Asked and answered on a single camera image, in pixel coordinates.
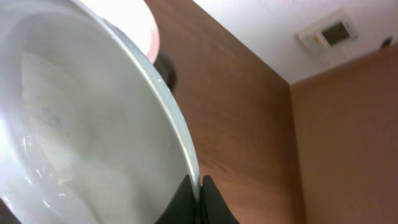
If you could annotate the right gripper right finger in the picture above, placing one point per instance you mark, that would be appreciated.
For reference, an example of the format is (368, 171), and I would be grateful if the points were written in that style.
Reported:
(213, 208)

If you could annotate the dark brown serving tray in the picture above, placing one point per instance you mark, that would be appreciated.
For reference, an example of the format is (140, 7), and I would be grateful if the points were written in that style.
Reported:
(166, 69)

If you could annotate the white wall thermostat panel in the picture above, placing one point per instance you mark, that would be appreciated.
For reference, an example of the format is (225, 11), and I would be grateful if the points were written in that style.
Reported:
(334, 30)

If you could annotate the white plate pink rim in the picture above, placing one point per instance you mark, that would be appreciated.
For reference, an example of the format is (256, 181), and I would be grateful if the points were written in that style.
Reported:
(132, 17)

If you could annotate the pale grey-blue plate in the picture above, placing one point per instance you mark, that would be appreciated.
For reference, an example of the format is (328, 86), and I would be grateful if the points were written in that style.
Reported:
(90, 132)

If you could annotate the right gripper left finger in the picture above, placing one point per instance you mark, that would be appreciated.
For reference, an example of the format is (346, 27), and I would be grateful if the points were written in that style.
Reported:
(182, 207)

